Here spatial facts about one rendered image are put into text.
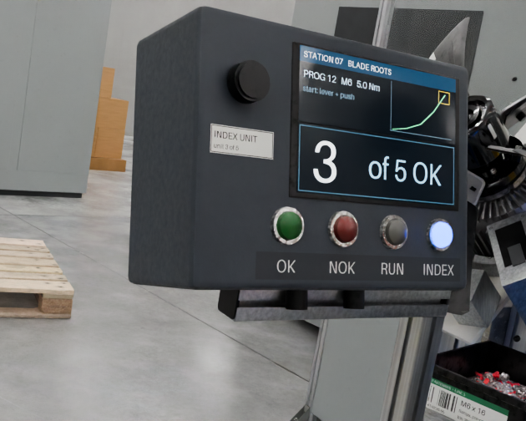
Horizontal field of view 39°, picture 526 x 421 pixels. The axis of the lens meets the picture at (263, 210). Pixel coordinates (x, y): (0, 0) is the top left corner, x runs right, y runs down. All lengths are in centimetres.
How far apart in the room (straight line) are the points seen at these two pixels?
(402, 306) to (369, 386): 200
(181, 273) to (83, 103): 647
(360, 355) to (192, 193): 226
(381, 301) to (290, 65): 25
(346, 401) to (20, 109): 461
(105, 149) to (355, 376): 702
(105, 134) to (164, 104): 884
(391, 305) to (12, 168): 618
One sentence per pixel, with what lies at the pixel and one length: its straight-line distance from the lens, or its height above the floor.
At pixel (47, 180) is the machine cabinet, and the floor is 16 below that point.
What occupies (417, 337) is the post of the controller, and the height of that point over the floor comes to 100.
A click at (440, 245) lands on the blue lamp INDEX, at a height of 111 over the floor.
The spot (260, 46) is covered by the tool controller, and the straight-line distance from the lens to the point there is 53.
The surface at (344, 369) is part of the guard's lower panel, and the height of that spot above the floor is 28.
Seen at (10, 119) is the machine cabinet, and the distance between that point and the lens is 669.
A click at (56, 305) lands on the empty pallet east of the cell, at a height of 7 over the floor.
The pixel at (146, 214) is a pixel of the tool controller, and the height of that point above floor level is 110.
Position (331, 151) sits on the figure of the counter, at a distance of 55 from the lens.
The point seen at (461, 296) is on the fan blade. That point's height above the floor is 95.
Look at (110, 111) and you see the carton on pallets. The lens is 937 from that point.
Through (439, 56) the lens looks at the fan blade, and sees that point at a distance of 167.
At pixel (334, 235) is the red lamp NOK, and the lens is 55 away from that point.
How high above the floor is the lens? 120
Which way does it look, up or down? 9 degrees down
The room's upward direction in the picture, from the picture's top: 10 degrees clockwise
